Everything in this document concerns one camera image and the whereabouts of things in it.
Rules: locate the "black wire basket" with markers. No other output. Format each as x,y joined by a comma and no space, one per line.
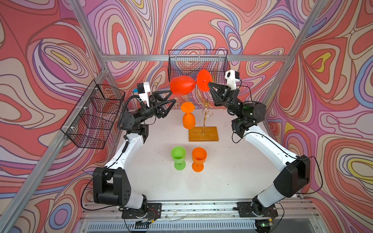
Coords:
93,117
190,62

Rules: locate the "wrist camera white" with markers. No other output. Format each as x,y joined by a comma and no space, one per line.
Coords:
143,91
232,78

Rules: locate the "green wine glass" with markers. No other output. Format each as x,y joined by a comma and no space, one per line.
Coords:
179,154

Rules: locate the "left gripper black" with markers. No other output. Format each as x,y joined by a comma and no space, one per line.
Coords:
155,98

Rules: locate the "aluminium mounting rail front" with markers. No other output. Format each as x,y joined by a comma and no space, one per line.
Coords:
211,216

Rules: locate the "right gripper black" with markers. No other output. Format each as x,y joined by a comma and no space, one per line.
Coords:
232,96

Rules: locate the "red wine glass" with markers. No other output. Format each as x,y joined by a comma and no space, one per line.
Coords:
184,85

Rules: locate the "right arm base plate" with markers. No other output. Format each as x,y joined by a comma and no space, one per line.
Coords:
249,209

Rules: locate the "black wire basket back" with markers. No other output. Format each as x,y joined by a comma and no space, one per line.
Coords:
190,62

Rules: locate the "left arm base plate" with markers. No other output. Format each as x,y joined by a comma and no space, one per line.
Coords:
139,220

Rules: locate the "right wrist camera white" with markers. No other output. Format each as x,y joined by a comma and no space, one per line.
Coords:
232,78

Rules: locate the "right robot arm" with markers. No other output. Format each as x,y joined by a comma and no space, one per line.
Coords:
294,170

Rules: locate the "black wire basket left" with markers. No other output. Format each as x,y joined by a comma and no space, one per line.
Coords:
93,117

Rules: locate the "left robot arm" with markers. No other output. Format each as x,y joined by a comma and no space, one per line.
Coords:
111,186

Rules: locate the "gold wire glass rack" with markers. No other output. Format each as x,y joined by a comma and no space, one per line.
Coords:
205,113

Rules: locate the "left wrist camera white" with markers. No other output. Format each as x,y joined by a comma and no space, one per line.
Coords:
143,91

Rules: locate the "wooden rack base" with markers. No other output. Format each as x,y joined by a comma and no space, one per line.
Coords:
211,134

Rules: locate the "orange wine glass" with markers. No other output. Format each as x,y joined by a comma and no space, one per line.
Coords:
199,156
188,117

